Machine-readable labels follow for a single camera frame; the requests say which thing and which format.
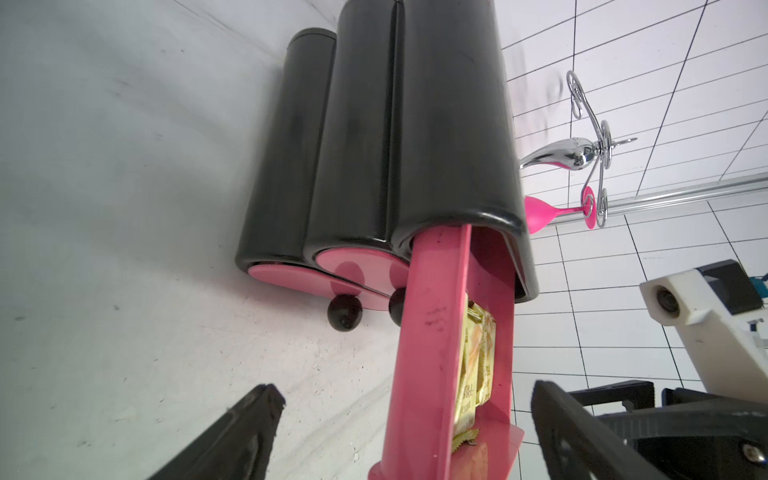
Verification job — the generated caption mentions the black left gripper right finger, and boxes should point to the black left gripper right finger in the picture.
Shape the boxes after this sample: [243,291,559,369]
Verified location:
[531,381,665,479]

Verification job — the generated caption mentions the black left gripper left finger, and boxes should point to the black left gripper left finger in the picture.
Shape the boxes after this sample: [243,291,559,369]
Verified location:
[150,384,285,480]

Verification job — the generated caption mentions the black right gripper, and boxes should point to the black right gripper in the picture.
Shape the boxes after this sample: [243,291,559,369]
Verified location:
[571,381,767,479]

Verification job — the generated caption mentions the gold cookie packet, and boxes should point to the gold cookie packet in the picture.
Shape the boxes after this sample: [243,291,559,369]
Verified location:
[451,296,496,452]

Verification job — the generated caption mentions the pink top drawer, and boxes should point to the pink top drawer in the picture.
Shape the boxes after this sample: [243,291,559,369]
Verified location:
[368,225,524,479]

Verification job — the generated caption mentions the pink drawer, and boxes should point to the pink drawer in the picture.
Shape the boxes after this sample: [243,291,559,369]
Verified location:
[368,225,524,479]
[315,247,409,326]
[247,263,389,332]

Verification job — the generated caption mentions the black drawer cabinet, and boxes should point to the black drawer cabinet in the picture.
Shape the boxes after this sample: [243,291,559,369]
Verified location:
[235,1,539,303]

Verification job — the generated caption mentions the pink bottom drawer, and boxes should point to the pink bottom drawer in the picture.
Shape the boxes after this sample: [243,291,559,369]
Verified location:
[247,263,389,332]

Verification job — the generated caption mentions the pink wine glass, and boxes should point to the pink wine glass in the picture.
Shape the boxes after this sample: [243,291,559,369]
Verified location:
[524,187,598,234]

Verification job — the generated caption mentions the chrome wine glass rack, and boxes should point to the chrome wine glass rack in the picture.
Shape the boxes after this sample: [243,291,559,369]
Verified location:
[520,70,633,228]

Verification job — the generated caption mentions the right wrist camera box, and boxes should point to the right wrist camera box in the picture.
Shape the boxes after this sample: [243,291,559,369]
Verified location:
[639,260,767,404]

